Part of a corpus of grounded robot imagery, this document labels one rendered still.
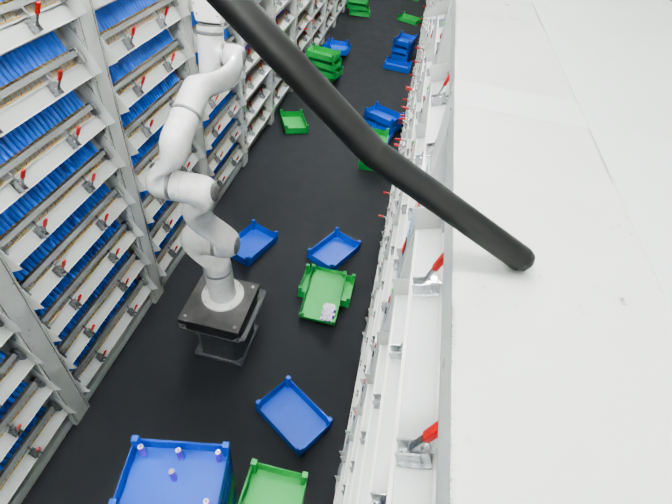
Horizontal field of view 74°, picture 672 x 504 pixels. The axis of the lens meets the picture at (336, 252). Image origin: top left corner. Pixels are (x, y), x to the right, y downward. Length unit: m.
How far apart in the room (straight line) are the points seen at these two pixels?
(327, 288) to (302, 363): 0.46
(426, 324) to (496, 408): 0.35
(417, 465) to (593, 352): 0.25
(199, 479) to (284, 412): 0.71
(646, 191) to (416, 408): 0.39
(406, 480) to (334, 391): 1.72
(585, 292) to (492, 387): 0.15
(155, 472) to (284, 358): 0.95
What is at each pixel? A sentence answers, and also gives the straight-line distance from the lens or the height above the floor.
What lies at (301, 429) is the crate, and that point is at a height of 0.00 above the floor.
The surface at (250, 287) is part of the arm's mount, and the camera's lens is 2.14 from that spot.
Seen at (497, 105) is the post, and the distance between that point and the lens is 0.75.
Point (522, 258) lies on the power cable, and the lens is 0.43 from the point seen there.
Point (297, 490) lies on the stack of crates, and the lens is 1.75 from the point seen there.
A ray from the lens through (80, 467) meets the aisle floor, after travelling 2.27.
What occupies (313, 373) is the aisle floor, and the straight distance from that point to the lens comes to 2.31.
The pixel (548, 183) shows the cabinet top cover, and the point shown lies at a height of 1.71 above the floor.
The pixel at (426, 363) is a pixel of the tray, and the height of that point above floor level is 1.47.
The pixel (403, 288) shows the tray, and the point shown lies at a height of 1.30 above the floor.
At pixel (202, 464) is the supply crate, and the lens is 1.63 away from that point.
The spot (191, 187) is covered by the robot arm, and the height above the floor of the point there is 1.13.
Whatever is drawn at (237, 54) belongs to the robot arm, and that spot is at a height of 1.43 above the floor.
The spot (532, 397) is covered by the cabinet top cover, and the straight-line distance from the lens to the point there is 0.37.
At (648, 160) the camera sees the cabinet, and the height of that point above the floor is 1.71.
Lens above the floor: 1.99
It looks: 44 degrees down
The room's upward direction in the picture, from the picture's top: 9 degrees clockwise
